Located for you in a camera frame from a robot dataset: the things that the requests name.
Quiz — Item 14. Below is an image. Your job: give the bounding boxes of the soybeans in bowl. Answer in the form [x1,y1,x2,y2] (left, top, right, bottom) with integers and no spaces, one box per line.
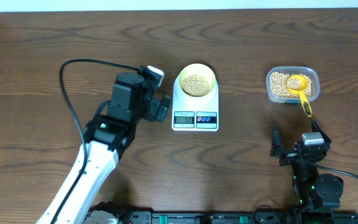
[181,74,211,97]

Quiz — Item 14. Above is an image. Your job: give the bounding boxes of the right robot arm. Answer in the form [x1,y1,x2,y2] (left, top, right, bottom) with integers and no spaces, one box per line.
[270,121,344,223]

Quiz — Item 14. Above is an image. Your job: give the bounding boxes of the white kitchen scale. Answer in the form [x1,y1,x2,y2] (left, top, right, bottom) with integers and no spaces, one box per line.
[172,76,219,132]

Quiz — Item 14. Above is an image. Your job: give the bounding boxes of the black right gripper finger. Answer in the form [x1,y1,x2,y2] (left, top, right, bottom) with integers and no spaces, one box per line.
[270,126,282,157]
[311,120,331,144]

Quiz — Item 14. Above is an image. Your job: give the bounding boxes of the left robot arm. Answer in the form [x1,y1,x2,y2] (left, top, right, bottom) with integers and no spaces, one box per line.
[38,67,172,223]

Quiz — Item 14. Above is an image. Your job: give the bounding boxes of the black left camera cable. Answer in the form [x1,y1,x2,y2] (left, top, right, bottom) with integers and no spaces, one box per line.
[50,58,142,224]

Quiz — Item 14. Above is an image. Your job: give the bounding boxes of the pale yellow bowl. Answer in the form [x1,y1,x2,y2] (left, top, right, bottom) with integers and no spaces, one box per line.
[179,63,216,93]

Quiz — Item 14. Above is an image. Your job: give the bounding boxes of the yellow measuring scoop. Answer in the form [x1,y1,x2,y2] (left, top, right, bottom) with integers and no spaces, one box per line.
[286,75,313,118]

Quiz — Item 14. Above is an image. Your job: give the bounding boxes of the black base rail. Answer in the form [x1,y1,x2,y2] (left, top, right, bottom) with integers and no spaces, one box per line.
[82,202,358,224]

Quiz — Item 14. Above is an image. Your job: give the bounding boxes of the clear container of soybeans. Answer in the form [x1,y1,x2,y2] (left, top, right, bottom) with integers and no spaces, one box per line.
[266,66,320,104]

